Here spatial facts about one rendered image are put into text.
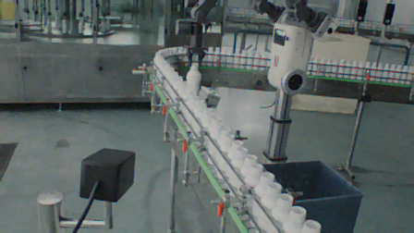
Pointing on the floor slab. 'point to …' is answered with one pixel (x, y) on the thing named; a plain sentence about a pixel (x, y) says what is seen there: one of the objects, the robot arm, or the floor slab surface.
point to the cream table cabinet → (350, 43)
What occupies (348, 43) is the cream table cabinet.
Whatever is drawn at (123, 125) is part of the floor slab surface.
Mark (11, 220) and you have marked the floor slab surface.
